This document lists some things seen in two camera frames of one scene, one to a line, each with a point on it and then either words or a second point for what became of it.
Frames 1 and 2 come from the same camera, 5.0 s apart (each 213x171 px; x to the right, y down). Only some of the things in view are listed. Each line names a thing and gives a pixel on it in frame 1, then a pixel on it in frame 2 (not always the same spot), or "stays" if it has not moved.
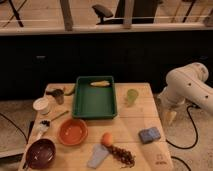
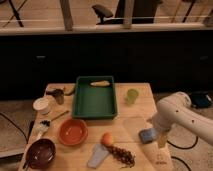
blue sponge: x=149 y=135 stays
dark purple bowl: x=40 y=154 stays
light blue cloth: x=98 y=154 stays
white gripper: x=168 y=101 to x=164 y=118
